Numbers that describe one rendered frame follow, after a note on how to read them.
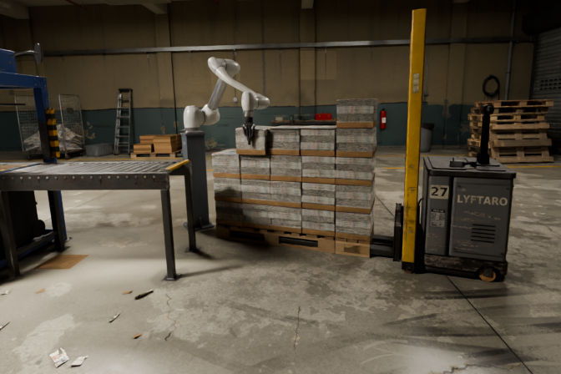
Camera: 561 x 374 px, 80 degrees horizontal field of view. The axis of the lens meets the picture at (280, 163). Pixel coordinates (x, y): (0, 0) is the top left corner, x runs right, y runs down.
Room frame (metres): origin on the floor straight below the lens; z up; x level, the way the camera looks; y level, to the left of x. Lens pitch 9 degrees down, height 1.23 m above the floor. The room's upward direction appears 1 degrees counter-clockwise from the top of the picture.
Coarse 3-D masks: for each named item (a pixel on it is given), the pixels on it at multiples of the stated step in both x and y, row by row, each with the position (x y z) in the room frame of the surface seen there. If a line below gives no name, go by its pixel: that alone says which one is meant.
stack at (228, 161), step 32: (224, 160) 3.04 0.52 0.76; (256, 160) 2.93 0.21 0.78; (288, 160) 2.82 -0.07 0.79; (320, 160) 2.73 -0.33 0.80; (224, 192) 3.04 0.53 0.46; (256, 192) 2.93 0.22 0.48; (288, 192) 2.81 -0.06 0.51; (320, 192) 2.73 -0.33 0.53; (288, 224) 2.82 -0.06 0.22; (320, 224) 2.72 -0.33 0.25
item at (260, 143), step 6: (240, 132) 2.93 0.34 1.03; (258, 132) 2.86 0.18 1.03; (264, 132) 2.84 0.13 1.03; (240, 138) 2.94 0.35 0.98; (246, 138) 2.91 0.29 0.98; (252, 138) 2.89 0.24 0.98; (258, 138) 2.87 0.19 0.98; (264, 138) 2.85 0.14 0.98; (240, 144) 2.94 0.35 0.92; (246, 144) 2.92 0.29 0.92; (252, 144) 2.90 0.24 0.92; (258, 144) 2.88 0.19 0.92; (264, 144) 2.85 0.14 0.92
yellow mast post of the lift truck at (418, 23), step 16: (416, 16) 2.30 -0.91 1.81; (416, 32) 2.30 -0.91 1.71; (416, 48) 2.30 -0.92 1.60; (416, 64) 2.30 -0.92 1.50; (416, 80) 2.30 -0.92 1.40; (416, 96) 2.30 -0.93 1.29; (416, 112) 2.30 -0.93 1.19; (416, 128) 2.29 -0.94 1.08; (416, 144) 2.29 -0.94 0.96; (416, 160) 2.29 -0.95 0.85; (416, 176) 2.29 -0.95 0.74; (416, 192) 2.29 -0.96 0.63; (416, 208) 2.29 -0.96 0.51; (416, 224) 2.29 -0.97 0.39
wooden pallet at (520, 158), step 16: (496, 128) 6.95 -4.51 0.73; (512, 128) 6.95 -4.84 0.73; (528, 128) 6.95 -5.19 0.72; (544, 128) 6.95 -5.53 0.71; (496, 144) 6.84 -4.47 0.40; (512, 144) 6.84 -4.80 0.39; (528, 144) 6.85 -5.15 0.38; (544, 144) 6.85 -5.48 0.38; (512, 160) 6.75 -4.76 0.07; (528, 160) 6.75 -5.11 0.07; (544, 160) 6.75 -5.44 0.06
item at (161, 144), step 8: (144, 136) 9.12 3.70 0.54; (152, 136) 9.11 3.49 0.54; (160, 136) 8.77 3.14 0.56; (168, 136) 8.70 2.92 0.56; (176, 136) 9.09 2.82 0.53; (136, 144) 8.71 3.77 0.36; (144, 144) 8.72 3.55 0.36; (152, 144) 8.81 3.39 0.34; (160, 144) 8.70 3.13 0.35; (168, 144) 8.69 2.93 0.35; (176, 144) 9.05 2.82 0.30; (136, 152) 8.73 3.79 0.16; (144, 152) 8.72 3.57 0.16; (152, 152) 8.77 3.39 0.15; (160, 152) 8.69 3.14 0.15; (168, 152) 8.68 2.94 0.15; (176, 152) 8.78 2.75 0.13
